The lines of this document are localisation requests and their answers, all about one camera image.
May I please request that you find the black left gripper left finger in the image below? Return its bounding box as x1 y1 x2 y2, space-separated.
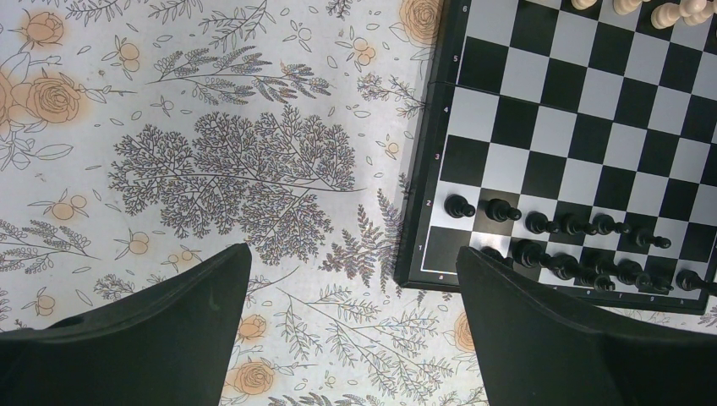
1 244 252 405

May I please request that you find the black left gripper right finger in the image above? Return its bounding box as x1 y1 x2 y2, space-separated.
456 246 716 405

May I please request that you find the black chess pawn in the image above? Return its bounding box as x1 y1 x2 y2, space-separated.
552 254 616 292
444 195 476 218
480 246 513 269

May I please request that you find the black chess piece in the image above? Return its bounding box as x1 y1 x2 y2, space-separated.
512 239 559 270
524 211 561 234
616 260 674 294
561 213 598 235
676 269 717 296
632 228 671 250
485 199 523 222

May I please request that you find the black chess piece eleventh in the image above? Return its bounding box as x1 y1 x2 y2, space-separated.
592 214 632 235

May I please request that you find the black silver chess board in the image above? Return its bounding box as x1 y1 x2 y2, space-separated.
394 1 716 315

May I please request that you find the floral table mat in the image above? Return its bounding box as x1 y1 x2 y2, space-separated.
0 0 717 406

